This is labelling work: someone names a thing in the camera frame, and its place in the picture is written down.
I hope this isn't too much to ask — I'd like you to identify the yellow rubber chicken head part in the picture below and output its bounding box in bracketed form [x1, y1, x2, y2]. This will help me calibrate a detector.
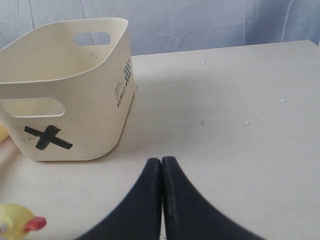
[0, 203, 47, 240]

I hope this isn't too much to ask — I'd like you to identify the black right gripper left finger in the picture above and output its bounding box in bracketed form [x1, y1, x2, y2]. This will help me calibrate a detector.
[79, 158, 163, 240]

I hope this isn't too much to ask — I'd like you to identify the white bin marked X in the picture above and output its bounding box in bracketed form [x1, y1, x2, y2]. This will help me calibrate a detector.
[0, 17, 135, 162]

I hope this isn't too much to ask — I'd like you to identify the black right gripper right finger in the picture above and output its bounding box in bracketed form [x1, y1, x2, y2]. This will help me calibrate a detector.
[162, 156, 250, 240]

